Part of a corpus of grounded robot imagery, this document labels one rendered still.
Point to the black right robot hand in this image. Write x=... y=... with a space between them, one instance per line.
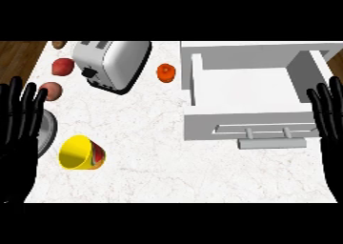
x=336 y=133

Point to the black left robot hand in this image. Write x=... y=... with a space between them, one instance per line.
x=12 y=133

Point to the yellow cup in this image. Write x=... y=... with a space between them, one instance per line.
x=79 y=153

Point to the white drawer front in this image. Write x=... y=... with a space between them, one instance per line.
x=253 y=128

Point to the white open drawer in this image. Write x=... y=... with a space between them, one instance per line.
x=246 y=85

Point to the grey round plate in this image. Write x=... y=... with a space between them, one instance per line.
x=46 y=131

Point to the brown potato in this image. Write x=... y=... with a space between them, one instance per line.
x=59 y=44

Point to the white toaster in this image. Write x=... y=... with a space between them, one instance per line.
x=113 y=65

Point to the white cabinet body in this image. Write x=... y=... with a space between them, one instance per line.
x=253 y=52

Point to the orange fruit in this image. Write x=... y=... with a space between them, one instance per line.
x=165 y=72

